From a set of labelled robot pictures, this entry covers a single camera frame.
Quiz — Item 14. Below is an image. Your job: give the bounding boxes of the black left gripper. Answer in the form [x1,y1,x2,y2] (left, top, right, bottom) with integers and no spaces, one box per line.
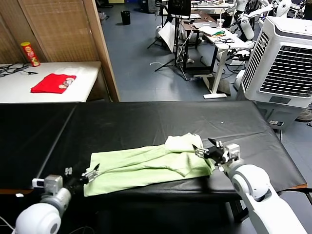
[64,162,101,195]

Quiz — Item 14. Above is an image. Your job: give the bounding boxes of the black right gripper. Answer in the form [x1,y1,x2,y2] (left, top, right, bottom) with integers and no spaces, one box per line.
[192,137,229,165]

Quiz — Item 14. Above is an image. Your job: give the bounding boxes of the light green t-shirt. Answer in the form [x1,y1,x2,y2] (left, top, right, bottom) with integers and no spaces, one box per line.
[83,133,215,197]

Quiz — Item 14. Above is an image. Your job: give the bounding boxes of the white rounded robot base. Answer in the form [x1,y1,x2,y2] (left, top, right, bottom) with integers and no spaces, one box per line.
[234,68,247,91]

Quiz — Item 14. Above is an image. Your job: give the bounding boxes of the black leather table cover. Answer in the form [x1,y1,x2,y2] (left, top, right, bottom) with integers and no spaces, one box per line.
[0,102,79,191]
[33,100,307,195]

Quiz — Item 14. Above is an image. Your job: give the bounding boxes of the white side table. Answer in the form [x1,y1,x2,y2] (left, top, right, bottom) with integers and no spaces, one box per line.
[0,60,102,104]

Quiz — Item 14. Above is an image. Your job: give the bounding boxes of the folded red shirt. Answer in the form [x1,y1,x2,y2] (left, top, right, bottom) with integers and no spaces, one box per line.
[31,73,77,94]

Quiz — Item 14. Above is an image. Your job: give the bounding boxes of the grey shoe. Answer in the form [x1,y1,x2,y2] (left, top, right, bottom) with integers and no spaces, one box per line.
[296,106,312,122]

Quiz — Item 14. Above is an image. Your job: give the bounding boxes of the white standing desk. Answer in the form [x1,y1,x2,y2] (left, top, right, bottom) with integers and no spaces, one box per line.
[198,26,247,99]

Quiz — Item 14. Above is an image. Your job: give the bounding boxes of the black tripod stand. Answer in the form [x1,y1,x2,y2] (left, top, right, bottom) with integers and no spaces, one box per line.
[147,12,190,81]

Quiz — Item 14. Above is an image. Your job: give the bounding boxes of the white grey air cooler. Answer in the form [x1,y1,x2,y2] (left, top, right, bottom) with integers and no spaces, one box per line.
[240,16,312,129]

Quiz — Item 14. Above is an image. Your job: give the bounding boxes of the white paper stack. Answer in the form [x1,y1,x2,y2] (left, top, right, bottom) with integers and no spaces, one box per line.
[198,25,219,35]

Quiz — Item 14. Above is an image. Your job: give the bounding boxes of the white reflector board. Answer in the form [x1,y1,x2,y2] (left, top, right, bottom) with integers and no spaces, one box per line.
[158,20,176,52]

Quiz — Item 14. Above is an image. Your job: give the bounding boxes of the grey laptop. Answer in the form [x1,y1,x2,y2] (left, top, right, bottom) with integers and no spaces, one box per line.
[193,21,217,28]

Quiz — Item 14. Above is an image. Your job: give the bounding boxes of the brown wooden desk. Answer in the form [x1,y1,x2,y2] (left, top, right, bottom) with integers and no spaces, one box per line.
[181,12,218,71]

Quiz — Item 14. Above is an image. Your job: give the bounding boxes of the plastic cup with straw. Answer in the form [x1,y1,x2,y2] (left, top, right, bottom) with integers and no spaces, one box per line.
[216,12,225,29]

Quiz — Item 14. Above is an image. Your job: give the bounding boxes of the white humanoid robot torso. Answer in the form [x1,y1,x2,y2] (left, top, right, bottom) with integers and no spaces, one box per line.
[233,0,256,41]

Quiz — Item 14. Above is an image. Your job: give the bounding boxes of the red chips can yellow lid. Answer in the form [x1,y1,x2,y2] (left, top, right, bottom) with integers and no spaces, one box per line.
[20,41,41,67]

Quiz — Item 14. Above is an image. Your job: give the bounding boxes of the wooden folding screen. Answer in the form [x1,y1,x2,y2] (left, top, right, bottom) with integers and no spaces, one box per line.
[0,0,120,102]

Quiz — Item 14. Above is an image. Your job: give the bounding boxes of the black monitor on stand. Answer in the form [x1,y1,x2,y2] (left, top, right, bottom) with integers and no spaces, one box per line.
[168,0,192,18]

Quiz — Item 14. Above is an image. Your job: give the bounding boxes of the black trash bin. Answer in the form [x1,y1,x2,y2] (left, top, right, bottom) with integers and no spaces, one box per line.
[120,10,132,25]

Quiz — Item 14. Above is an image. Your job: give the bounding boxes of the white robot with round head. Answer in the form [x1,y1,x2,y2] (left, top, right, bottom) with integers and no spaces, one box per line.
[245,0,293,27]

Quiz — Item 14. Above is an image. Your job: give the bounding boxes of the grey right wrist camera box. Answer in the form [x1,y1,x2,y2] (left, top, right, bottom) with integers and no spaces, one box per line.
[223,143,241,163]

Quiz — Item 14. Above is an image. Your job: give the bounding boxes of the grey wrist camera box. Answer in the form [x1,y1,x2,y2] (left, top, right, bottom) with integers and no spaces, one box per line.
[32,175,63,193]
[223,143,241,163]

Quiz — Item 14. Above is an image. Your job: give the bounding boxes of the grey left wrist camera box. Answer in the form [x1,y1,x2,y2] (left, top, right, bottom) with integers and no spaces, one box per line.
[32,175,63,193]

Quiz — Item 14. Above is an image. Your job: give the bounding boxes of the black table leg frame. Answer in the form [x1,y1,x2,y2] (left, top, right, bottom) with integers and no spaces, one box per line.
[229,189,312,223]

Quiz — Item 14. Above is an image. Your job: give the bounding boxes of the thin white cable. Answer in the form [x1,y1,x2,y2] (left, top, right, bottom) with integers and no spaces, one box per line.
[0,215,16,232]

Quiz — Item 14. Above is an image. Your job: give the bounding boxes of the black wires on desk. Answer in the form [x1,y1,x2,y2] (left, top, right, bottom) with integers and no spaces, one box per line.
[215,34,236,44]

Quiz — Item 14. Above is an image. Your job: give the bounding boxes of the black cable bundle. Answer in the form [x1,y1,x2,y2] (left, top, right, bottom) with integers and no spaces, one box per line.
[0,63,39,78]

